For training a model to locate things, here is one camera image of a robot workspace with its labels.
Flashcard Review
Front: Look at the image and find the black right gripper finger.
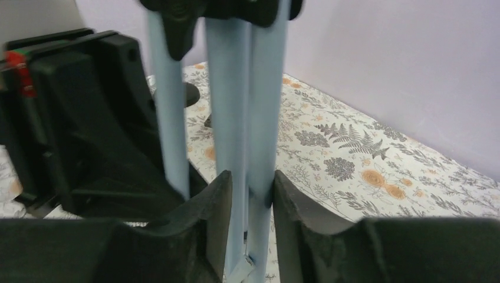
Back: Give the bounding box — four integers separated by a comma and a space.
29, 32, 184, 221
1, 28, 98, 217

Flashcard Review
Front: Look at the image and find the floral tablecloth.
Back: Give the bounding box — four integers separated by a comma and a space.
1, 62, 499, 221

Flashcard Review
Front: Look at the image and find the light blue music stand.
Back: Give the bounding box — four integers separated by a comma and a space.
142, 1, 302, 282

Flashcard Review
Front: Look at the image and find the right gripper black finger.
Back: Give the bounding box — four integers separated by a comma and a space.
1, 170, 232, 282
273, 171, 499, 282

